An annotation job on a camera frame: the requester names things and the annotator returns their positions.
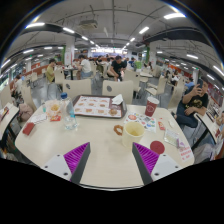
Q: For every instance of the cream chairs group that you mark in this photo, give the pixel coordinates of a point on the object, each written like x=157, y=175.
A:
x=160, y=86

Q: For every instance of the white crumpled napkin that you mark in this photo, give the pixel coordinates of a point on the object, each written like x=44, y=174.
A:
x=117, y=100

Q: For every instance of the colourful sticker sheet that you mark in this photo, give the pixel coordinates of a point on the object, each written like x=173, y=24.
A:
x=145, y=121

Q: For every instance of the dark red flat packet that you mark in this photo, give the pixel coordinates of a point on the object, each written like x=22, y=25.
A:
x=28, y=128

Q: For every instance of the ceiling air conditioner unit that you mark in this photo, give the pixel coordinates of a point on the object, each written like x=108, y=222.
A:
x=88, y=24

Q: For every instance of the cream chair with hole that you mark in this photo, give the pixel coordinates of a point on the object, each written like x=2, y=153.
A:
x=121, y=88
x=78, y=88

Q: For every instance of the flat round red coaster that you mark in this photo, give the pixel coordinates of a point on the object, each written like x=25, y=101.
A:
x=157, y=147

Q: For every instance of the white paper red print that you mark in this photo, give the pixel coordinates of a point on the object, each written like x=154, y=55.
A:
x=185, y=153

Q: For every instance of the clear water bottle blue cap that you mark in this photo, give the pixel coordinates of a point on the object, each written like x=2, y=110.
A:
x=69, y=115

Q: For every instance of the white printed card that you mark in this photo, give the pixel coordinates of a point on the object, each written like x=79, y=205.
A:
x=38, y=118

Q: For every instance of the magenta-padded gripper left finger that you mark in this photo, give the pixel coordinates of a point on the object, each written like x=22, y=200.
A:
x=55, y=165

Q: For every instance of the clear plastic snack bag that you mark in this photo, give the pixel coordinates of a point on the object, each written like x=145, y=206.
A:
x=54, y=108

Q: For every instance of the small red sauce packet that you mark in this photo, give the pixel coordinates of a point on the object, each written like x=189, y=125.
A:
x=161, y=125

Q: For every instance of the ceiling lights group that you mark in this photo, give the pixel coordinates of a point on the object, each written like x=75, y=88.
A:
x=174, y=15

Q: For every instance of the dark tray with paper liner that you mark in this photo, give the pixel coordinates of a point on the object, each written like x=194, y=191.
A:
x=93, y=106

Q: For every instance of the cream table black legs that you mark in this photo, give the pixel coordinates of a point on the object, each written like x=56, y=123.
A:
x=206, y=121
x=8, y=116

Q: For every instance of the red white snack wrapper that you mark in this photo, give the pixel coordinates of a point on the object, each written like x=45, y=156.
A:
x=55, y=118

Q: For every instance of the pink backpack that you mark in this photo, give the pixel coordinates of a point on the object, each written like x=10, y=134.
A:
x=25, y=112

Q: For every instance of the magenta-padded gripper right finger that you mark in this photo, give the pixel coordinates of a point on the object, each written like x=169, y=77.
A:
x=163, y=165

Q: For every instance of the clear plastic wrapper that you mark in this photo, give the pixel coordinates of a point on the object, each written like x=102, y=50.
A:
x=171, y=137

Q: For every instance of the red paper cup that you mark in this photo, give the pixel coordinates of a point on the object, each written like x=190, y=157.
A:
x=151, y=107

